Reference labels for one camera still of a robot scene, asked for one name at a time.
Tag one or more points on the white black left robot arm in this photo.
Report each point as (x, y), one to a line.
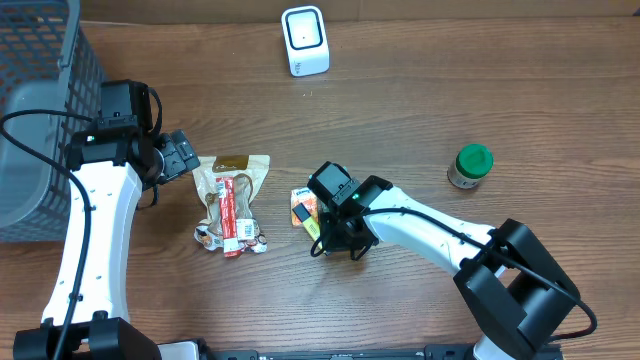
(121, 154)

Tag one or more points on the grey plastic mesh basket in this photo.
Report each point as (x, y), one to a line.
(51, 79)

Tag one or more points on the red snack bar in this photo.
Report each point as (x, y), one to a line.
(227, 207)

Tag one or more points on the brown transparent snack bag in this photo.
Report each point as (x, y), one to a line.
(248, 173)

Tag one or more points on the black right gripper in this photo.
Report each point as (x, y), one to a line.
(329, 232)

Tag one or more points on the orange snack packet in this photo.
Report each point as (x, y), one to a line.
(306, 197)

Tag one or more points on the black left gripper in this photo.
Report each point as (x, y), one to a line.
(181, 155)

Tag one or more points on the green lid jar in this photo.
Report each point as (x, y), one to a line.
(470, 166)

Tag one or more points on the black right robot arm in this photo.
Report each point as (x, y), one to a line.
(516, 291)

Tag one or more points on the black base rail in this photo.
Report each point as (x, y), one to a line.
(350, 352)

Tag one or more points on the yellow highlighter black cap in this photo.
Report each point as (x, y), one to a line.
(307, 221)

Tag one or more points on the white barcode scanner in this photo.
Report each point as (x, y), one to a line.
(305, 40)

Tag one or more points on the white patterned wrapper packet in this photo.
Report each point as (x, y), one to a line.
(249, 237)

